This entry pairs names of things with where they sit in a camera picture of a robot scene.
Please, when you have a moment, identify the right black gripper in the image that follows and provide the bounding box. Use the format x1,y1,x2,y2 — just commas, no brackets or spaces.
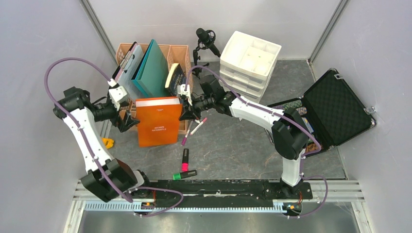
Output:
180,93,215,120

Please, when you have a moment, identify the orange book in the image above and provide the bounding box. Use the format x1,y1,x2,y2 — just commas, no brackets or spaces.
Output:
136,97,182,147

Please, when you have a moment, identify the printed white paper sheet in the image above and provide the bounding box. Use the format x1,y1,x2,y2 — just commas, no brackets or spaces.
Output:
116,44,144,102

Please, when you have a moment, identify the dark blue hardcover book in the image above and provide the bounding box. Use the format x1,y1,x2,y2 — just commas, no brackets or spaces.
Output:
165,63,186,96

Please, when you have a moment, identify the black clipboard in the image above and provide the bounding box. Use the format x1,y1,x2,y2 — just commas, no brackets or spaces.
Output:
112,42,138,81

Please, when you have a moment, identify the peach plastic file organizer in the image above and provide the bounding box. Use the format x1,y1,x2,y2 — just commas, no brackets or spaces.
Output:
116,43,193,134

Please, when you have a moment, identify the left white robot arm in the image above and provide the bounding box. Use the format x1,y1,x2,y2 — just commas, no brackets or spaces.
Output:
53,84,153,202

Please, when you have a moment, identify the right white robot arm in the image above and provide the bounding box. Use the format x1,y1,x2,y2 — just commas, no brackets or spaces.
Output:
177,75,311,198

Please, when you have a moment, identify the pink white marker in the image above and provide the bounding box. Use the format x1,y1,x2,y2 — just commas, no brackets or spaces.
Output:
190,117,207,135

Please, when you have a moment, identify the magenta marker pen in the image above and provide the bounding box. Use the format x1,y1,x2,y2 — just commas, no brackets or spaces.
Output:
181,120,194,146

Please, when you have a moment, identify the yellow orange block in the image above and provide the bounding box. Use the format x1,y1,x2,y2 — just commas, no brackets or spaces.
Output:
101,137,115,149

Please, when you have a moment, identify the green file folder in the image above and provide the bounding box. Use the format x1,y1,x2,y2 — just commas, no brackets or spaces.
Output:
131,39,170,98

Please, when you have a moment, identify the green highlighter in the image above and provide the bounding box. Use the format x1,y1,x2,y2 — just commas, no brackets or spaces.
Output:
172,170,197,181

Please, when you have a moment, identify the white plastic drawer unit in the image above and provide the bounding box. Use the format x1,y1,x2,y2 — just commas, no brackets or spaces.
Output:
220,31,282,103

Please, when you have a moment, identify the black microphone on tripod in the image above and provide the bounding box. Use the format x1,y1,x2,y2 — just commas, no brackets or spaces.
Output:
192,28,221,66

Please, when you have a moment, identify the black open carrying case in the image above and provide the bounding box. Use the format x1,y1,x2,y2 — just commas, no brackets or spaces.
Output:
269,68,377,152

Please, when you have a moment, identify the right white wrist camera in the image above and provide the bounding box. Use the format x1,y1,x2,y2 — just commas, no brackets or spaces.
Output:
177,84,192,106

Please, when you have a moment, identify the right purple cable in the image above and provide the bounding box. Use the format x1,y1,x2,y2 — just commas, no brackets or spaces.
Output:
184,65,329,219

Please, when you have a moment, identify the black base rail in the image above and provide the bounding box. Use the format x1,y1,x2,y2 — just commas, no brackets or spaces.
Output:
131,180,313,208

